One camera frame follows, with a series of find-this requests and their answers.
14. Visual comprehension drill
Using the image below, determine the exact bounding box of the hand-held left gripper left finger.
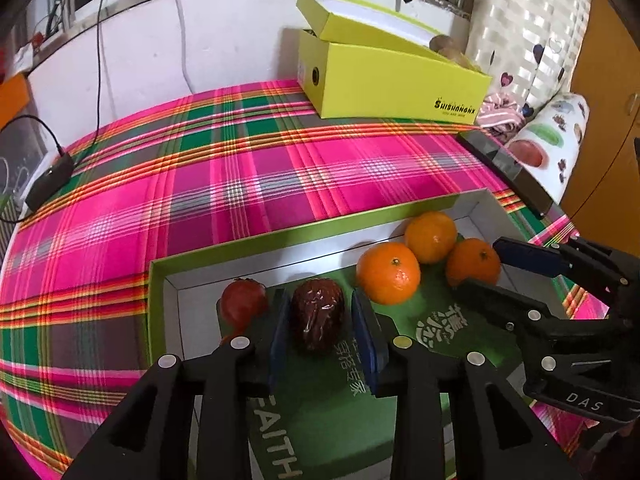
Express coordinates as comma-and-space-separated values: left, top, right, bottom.
62, 287, 293, 480

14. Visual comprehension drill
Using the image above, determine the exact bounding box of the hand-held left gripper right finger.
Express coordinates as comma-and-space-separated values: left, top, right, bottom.
350, 287, 583, 480

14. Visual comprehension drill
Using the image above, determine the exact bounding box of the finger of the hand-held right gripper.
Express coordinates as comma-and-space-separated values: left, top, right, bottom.
492, 236, 640, 312
456, 279, 569, 362

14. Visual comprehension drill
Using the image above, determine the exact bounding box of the dark red jujube date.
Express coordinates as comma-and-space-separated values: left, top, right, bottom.
291, 279, 346, 352

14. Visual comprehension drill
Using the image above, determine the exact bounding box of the red cherry tomato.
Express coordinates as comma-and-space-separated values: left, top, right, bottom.
220, 278, 269, 328

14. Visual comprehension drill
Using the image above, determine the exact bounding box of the shallow green cardboard box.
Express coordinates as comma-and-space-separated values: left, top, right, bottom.
147, 187, 568, 480

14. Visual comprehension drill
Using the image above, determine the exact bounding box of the light orange mandarin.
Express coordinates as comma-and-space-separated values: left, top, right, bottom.
404, 211, 459, 265

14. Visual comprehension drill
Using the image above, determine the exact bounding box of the black rectangular device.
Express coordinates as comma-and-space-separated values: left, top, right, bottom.
457, 130, 554, 219

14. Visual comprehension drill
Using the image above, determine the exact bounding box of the white printed pillow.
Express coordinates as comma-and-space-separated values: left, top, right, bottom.
504, 92, 592, 202

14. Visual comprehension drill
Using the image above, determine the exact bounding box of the pink striped cloth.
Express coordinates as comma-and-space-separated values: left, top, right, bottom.
475, 92, 524, 132

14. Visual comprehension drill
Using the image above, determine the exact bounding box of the pink green plaid tablecloth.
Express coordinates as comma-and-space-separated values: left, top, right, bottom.
0, 77, 603, 477

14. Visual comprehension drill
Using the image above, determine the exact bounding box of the wooden cabinet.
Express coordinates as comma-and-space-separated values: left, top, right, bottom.
559, 0, 640, 263

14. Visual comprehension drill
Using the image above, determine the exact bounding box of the yellow-green shoe box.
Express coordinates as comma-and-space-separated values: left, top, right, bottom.
297, 27, 494, 124

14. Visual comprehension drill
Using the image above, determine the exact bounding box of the brown kiwi fruit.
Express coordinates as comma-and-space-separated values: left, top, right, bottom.
431, 35, 466, 58

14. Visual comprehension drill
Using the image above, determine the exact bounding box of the heart print curtain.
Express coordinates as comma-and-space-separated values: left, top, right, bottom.
464, 0, 592, 122

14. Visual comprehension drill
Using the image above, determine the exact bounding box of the black power adapter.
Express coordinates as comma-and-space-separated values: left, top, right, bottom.
24, 154, 75, 212

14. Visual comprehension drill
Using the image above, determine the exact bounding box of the yellow-green shoe box lid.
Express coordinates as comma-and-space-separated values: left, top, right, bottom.
295, 0, 472, 63

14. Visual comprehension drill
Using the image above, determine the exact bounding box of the white cable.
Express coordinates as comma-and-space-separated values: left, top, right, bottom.
159, 0, 197, 96

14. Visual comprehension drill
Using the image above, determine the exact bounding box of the black adapter cable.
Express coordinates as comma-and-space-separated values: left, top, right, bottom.
0, 114, 67, 224

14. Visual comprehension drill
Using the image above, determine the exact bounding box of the black hanging cable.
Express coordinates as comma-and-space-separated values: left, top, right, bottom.
93, 0, 110, 133

